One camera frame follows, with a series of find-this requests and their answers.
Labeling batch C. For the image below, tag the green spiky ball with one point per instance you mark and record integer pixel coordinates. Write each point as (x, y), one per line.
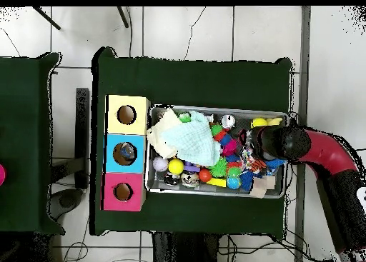
(218, 167)

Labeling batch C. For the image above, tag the multicolour spiky caterpillar toy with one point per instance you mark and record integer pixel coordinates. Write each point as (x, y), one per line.
(226, 139)

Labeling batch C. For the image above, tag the blue and clear plastic packet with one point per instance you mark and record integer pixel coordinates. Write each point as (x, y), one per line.
(127, 152)

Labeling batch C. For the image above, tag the mint green waffle cloth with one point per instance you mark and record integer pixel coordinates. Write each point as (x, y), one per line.
(194, 142)

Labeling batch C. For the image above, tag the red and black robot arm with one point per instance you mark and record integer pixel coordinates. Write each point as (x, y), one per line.
(328, 153)

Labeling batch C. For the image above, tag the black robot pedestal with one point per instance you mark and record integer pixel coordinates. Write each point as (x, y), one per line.
(186, 247)

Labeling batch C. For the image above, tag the yellow smooth ball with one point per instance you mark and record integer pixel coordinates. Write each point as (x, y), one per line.
(258, 122)
(175, 166)

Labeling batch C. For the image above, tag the cream yellow waffle cloth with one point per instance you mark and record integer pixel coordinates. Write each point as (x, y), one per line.
(158, 139)

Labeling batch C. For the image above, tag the black tripod leg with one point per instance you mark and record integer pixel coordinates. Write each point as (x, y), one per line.
(123, 16)
(47, 17)

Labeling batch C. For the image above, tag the dark green side table cloth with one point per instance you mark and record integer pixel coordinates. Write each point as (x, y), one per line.
(25, 102)

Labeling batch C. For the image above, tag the wooden box with three holes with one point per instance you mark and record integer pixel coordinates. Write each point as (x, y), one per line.
(137, 125)

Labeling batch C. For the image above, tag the orange red ball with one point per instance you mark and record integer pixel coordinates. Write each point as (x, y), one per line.
(205, 175)

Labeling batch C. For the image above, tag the yellow foam bone toy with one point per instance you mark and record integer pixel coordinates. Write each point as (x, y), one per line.
(274, 121)

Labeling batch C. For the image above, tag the pink plastic cup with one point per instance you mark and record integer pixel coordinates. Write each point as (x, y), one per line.
(1, 175)

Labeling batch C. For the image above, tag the dark green tablecloth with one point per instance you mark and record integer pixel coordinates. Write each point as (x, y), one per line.
(186, 82)

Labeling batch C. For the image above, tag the plain wooden cube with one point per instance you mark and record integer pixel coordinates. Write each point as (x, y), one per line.
(258, 187)

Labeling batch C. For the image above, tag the crushed red drink can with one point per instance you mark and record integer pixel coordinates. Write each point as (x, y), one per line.
(228, 121)

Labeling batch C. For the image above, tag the grey round stand base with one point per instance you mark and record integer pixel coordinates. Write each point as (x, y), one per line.
(67, 202)

